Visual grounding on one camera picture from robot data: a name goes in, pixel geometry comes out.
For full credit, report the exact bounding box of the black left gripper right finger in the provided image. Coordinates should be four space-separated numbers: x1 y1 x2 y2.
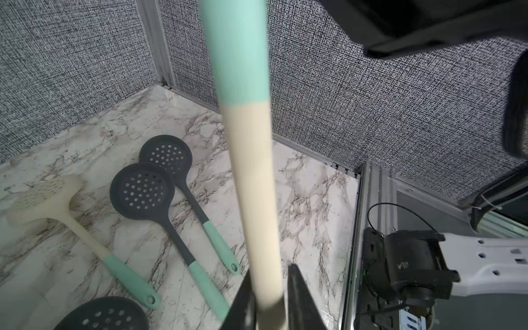
287 263 327 330

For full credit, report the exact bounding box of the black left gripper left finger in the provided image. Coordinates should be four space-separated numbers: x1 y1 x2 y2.
219 270 257 330

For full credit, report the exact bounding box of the cream skimmer mint handle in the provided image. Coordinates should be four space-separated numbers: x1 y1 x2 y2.
54 296 149 330

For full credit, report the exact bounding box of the grey skimmer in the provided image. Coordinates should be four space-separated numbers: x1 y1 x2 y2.
109 162 230 322
139 135 241 275

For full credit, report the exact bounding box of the grey skimmer back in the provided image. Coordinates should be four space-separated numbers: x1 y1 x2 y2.
139 135 241 275

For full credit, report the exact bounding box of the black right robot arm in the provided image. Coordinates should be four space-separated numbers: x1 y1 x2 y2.
323 1 527 329

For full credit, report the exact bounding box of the cream slotted spatula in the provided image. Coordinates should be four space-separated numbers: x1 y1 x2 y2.
6 175 161 309

